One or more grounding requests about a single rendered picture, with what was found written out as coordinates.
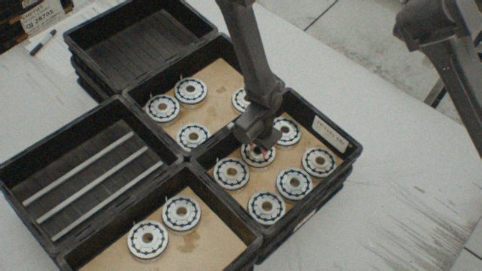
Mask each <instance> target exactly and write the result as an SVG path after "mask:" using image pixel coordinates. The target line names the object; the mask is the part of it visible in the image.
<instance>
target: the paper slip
mask: <svg viewBox="0 0 482 271"><path fill-rule="evenodd" d="M71 9H72V6H70V7H68V8H66V9H65V10H63V7H62V4H61V2H59V0H46V1H44V2H42V3H41V4H39V5H37V6H36V7H34V8H33V9H31V10H30V11H28V12H26V13H25V14H23V15H22V14H21V15H19V16H17V17H15V18H13V19H12V20H10V21H9V23H10V25H11V24H13V23H15V22H17V21H19V20H21V23H22V25H23V28H24V30H25V32H26V34H25V35H23V36H21V37H20V38H18V39H17V41H18V44H19V43H20V42H22V41H23V39H25V38H27V37H31V36H32V35H34V34H36V33H38V32H40V31H41V30H42V29H43V28H44V27H46V26H48V25H50V24H51V23H53V22H54V21H56V20H58V19H59V18H61V17H63V16H65V15H66V13H67V12H69V11H70V10H71Z"/></svg>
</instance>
